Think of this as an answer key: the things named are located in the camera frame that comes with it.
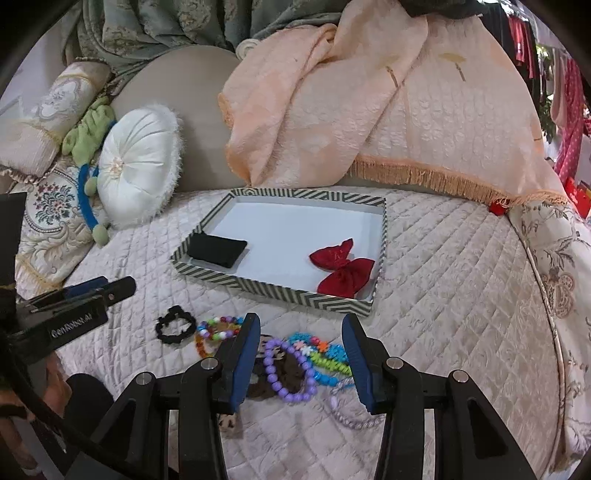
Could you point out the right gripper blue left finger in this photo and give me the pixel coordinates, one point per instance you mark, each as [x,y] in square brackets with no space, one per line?
[237,357]

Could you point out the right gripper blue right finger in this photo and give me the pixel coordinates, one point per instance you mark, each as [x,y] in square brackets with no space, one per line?
[366,358]

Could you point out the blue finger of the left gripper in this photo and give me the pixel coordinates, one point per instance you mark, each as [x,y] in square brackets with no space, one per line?
[66,293]
[113,292]

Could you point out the leopard print hair bow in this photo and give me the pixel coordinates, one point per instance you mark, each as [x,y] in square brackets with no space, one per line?
[228,424]

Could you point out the brown scrunchie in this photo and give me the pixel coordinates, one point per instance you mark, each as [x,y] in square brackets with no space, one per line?
[288,371]

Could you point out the black scrunchie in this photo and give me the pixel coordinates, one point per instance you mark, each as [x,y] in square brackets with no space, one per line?
[176,326]

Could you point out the operator hand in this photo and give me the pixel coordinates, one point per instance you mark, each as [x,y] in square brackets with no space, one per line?
[56,396]

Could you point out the floral embroidered cushion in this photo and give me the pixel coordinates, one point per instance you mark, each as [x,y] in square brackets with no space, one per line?
[55,238]

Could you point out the red velvet bow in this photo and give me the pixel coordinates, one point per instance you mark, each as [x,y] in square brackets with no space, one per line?
[347,277]

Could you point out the black velvet pouch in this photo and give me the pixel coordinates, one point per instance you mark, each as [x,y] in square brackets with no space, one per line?
[220,251]

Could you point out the quilted beige bedspread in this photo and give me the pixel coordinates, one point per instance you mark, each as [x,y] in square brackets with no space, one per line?
[457,292]

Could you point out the striped shallow tray box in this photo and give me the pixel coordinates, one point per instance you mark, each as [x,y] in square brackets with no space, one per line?
[282,227]

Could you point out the round white satin cushion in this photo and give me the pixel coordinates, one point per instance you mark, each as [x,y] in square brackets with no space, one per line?
[139,165]

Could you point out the green and blue plush toy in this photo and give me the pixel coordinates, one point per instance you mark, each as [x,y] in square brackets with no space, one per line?
[81,143]

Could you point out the cream bolster pillow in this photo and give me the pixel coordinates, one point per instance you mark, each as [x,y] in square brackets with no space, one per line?
[29,145]

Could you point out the small red object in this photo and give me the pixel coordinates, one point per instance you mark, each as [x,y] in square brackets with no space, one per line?
[498,209]

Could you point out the beige bed headboard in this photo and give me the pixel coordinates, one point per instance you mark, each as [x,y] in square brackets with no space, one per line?
[188,81]

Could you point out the floral bed skirt fabric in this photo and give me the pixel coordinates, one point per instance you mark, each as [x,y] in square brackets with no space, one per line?
[557,241]

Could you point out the green damask bedspread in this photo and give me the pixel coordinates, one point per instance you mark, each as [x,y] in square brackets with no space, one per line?
[127,35]

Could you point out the peach fringed blanket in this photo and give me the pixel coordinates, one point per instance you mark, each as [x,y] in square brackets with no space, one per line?
[391,98]

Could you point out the hanging red clothes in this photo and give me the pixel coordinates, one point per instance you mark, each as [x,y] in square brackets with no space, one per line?
[557,88]

